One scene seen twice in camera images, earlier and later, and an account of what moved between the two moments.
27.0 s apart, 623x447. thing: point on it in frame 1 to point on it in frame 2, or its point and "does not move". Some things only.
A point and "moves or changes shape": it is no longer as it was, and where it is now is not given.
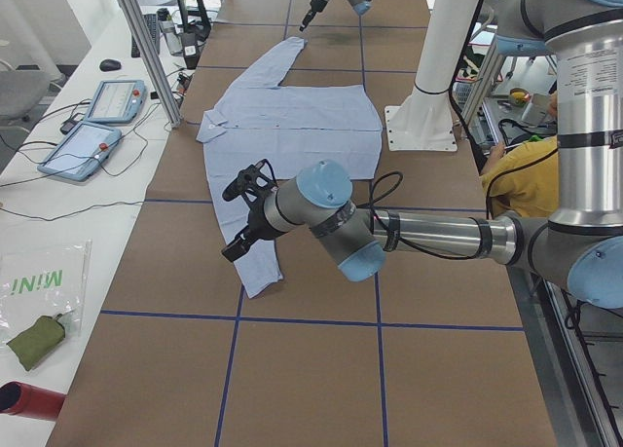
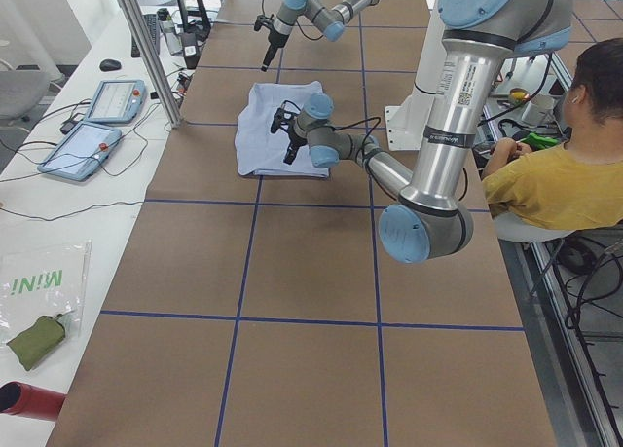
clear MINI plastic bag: x=42 y=278 does not move
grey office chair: x=26 y=89 does not move
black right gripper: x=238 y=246 to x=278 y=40
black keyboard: x=152 y=23 does not move
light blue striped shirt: x=289 y=128 moves or changes shape
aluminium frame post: x=149 y=50 does not move
